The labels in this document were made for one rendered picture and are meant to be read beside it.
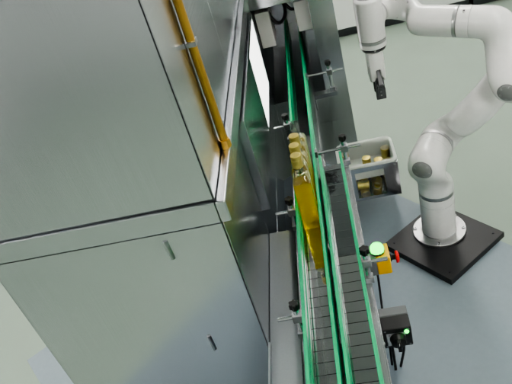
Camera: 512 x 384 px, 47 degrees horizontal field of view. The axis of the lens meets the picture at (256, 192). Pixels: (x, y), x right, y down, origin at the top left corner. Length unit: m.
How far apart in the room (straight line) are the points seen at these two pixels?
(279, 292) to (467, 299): 0.65
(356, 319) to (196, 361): 0.46
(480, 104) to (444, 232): 0.55
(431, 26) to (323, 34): 1.14
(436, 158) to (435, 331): 0.55
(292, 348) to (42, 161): 0.81
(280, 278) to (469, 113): 0.76
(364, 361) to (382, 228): 0.89
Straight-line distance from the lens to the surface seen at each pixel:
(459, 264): 2.16
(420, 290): 2.12
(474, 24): 1.77
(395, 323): 1.70
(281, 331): 1.68
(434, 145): 1.99
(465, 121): 1.91
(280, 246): 1.93
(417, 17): 1.81
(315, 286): 1.77
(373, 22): 1.86
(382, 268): 1.92
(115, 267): 1.49
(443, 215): 2.17
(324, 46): 2.89
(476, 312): 2.05
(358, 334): 1.63
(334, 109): 3.05
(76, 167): 1.32
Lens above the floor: 2.31
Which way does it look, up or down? 35 degrees down
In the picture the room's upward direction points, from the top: 18 degrees counter-clockwise
